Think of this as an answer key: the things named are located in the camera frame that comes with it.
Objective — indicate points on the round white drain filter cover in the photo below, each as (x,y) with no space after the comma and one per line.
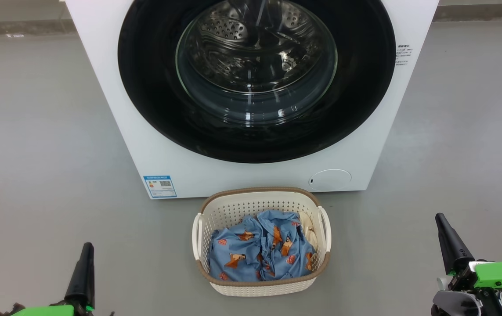
(330,180)

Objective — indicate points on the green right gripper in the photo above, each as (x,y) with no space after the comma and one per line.
(501,276)

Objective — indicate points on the white front-load washing machine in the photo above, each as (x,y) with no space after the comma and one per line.
(233,175)

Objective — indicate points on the blue energy label sticker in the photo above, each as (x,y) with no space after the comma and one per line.
(159,186)

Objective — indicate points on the cream perforated laundry basket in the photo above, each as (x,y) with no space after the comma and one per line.
(250,202)

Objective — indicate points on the black round glass washer door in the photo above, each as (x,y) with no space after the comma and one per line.
(145,87)

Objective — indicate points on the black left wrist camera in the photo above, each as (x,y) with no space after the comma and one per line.
(5,311)

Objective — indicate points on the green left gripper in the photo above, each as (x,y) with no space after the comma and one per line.
(48,311)

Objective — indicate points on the stainless steel washing machine drum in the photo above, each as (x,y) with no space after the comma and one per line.
(233,39)

